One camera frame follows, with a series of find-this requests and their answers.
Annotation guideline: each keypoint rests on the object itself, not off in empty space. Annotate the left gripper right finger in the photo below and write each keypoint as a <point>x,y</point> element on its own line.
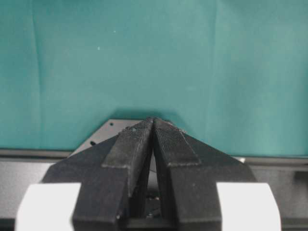
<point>187,173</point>

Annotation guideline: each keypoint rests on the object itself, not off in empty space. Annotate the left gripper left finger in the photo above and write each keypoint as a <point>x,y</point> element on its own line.
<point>113,176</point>

